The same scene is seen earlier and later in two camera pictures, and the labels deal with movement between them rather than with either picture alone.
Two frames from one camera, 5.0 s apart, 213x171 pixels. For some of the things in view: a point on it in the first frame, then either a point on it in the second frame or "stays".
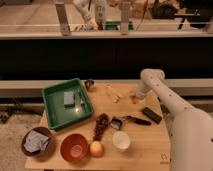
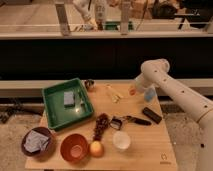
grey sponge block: (69, 99) stays
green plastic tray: (60, 116) stays
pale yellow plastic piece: (113, 93) stays
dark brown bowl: (48, 147) stays
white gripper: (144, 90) to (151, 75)
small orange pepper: (134, 99) to (132, 92)
